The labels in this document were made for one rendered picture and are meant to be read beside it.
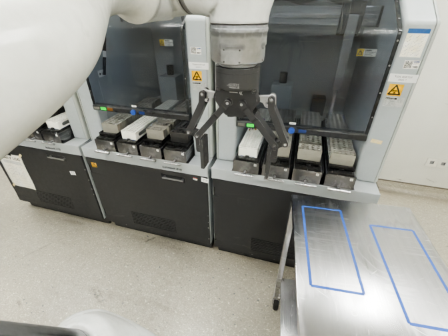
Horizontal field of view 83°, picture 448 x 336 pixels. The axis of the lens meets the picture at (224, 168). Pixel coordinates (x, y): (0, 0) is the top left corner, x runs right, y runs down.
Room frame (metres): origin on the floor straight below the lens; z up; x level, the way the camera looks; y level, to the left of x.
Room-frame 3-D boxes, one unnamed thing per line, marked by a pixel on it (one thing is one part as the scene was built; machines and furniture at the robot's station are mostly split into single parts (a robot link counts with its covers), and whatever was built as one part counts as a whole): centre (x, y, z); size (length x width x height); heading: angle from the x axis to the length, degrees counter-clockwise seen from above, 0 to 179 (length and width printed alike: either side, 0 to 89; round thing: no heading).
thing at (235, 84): (0.45, -0.02, 1.36); 0.08 x 0.07 x 0.09; 74
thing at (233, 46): (0.45, -0.02, 1.43); 0.09 x 0.09 x 0.06
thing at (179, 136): (1.31, 0.25, 0.85); 0.12 x 0.02 x 0.06; 74
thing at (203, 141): (0.47, 0.04, 1.22); 0.03 x 0.01 x 0.07; 164
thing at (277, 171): (1.38, -0.35, 0.78); 0.73 x 0.14 x 0.09; 164
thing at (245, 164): (1.42, -0.20, 0.78); 0.73 x 0.14 x 0.09; 164
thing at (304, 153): (1.11, -0.43, 0.85); 0.12 x 0.02 x 0.06; 73
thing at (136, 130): (1.49, 0.51, 0.83); 0.30 x 0.10 x 0.06; 164
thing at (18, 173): (1.59, 1.57, 0.43); 0.27 x 0.02 x 0.36; 74
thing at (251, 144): (1.29, -0.16, 0.83); 0.30 x 0.10 x 0.06; 164
